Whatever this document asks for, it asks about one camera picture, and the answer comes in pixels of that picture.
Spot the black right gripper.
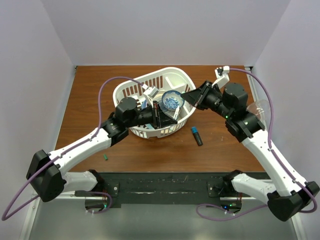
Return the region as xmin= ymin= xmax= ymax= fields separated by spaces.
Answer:
xmin=181 ymin=80 xmax=233 ymax=119

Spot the white pen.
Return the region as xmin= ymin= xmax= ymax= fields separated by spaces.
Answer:
xmin=173 ymin=106 xmax=181 ymax=120

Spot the black blue highlighter marker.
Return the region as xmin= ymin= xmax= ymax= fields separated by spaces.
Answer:
xmin=192 ymin=131 xmax=203 ymax=146

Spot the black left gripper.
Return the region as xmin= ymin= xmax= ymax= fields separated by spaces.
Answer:
xmin=126 ymin=101 xmax=177 ymax=130

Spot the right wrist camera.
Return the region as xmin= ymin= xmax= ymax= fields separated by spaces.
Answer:
xmin=213 ymin=65 xmax=230 ymax=89

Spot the white plastic dish basket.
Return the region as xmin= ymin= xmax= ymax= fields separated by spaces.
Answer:
xmin=112 ymin=67 xmax=196 ymax=139

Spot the clear wine glass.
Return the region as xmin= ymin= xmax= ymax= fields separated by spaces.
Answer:
xmin=246 ymin=99 xmax=271 ymax=122

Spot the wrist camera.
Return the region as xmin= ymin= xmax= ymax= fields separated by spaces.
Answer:
xmin=143 ymin=86 xmax=159 ymax=107
xmin=213 ymin=65 xmax=230 ymax=89

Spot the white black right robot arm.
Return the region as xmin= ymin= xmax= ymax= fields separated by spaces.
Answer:
xmin=181 ymin=81 xmax=320 ymax=222

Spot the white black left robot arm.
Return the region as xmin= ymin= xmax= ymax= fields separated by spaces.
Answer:
xmin=26 ymin=97 xmax=177 ymax=202

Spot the blue patterned bowl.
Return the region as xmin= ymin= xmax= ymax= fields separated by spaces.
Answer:
xmin=161 ymin=90 xmax=185 ymax=111

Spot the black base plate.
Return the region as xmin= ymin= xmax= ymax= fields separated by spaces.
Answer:
xmin=99 ymin=172 xmax=239 ymax=208

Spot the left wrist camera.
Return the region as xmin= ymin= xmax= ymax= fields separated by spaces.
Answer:
xmin=143 ymin=86 xmax=159 ymax=107

